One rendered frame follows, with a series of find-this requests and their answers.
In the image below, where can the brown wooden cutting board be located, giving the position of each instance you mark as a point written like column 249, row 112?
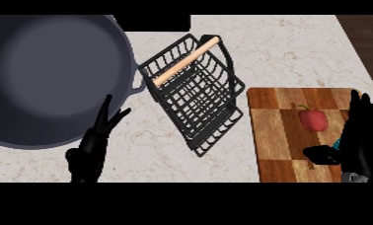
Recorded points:
column 286, row 133

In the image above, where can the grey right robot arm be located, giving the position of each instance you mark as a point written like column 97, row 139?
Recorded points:
column 355, row 178

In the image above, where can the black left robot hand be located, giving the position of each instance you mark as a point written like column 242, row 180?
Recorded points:
column 85, row 156

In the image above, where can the red bell pepper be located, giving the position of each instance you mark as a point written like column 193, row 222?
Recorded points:
column 312, row 119

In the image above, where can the dark brown wooden cabinet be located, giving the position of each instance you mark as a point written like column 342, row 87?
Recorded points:
column 358, row 41

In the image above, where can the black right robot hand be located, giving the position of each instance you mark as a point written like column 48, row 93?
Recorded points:
column 357, row 136

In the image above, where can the large dark grey pan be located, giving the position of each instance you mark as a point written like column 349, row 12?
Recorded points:
column 57, row 81

